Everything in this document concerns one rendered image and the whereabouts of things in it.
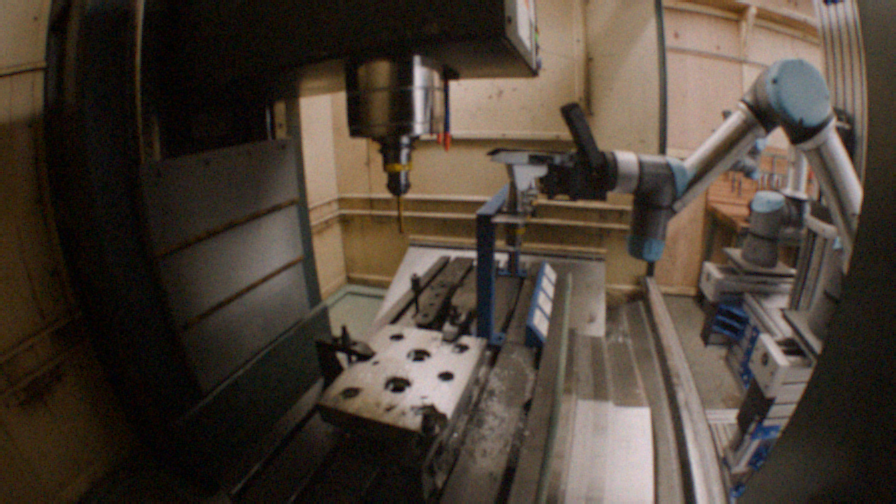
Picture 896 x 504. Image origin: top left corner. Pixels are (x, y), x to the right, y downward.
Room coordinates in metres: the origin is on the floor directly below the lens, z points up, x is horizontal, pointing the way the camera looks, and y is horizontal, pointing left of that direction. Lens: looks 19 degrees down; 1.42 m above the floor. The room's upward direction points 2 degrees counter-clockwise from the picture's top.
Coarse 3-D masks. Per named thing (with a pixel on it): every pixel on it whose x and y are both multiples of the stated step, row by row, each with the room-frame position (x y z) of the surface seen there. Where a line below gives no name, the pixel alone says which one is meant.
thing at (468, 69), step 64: (192, 0) 0.64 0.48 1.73; (256, 0) 0.58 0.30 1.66; (320, 0) 0.54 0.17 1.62; (384, 0) 0.51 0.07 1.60; (448, 0) 0.48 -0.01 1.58; (512, 0) 0.52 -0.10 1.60; (192, 64) 0.64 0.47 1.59; (256, 64) 0.58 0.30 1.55; (320, 64) 0.56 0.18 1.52; (448, 64) 0.67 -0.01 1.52; (512, 64) 0.67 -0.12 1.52
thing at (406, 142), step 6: (378, 138) 0.62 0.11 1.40; (384, 138) 0.61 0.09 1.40; (390, 138) 0.61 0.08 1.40; (396, 138) 0.61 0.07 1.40; (402, 138) 0.61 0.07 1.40; (408, 138) 0.62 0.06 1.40; (378, 144) 0.63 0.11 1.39; (384, 144) 0.61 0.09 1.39; (390, 144) 0.61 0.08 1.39; (396, 144) 0.61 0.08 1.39; (402, 144) 0.62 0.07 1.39; (408, 144) 0.62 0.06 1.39; (378, 150) 0.63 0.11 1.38; (384, 150) 0.61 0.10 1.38; (390, 150) 0.61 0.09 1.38; (396, 150) 0.61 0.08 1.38; (402, 150) 0.61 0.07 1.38; (408, 150) 0.62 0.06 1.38; (414, 150) 0.64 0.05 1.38
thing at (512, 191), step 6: (510, 180) 0.85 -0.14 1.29; (510, 186) 0.85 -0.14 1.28; (510, 192) 0.84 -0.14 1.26; (516, 192) 0.84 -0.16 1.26; (510, 198) 0.84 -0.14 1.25; (516, 198) 0.84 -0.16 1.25; (522, 198) 0.85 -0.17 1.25; (510, 204) 0.84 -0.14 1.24; (516, 204) 0.84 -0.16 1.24; (522, 204) 0.85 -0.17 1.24
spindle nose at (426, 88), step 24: (360, 72) 0.57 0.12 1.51; (384, 72) 0.56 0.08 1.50; (408, 72) 0.57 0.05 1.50; (432, 72) 0.59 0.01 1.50; (360, 96) 0.57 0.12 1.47; (384, 96) 0.56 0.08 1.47; (408, 96) 0.57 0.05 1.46; (432, 96) 0.59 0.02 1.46; (360, 120) 0.57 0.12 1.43; (384, 120) 0.56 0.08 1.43; (408, 120) 0.57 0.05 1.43; (432, 120) 0.59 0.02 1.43
